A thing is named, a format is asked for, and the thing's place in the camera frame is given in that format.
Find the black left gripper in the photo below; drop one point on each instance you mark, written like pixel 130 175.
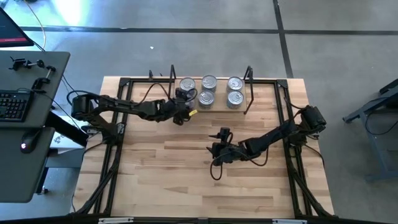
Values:
pixel 169 109

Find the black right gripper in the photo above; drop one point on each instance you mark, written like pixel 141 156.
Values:
pixel 224 132

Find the green tuna can silver lid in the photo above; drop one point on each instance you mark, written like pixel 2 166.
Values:
pixel 209 83
pixel 206 99

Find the light blue yellowfin tuna can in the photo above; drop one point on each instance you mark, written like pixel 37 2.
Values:
pixel 235 84
pixel 235 99

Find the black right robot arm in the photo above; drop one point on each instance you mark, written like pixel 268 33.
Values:
pixel 273 135

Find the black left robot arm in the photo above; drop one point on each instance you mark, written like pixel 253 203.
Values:
pixel 124 105

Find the small yellow tape tag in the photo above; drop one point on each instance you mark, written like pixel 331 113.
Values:
pixel 193 112

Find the white box with logo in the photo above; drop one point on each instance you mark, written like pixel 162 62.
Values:
pixel 62 141

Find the dark grey desk top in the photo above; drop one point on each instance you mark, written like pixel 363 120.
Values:
pixel 62 57
pixel 18 180

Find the black desk clamp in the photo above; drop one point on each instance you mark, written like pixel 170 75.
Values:
pixel 39 83
pixel 19 63

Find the black computer mouse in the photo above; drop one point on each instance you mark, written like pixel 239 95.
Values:
pixel 29 141

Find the black keyboard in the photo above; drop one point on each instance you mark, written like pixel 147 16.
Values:
pixel 14 105

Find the black desk monitor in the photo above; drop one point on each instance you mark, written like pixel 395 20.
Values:
pixel 12 31

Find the black aluminium table frame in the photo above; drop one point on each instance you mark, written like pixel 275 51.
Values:
pixel 140 80

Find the white bracket strip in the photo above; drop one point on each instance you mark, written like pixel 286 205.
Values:
pixel 115 220
pixel 289 221

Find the blue grey metal desk frame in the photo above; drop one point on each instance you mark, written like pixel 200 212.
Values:
pixel 382 146

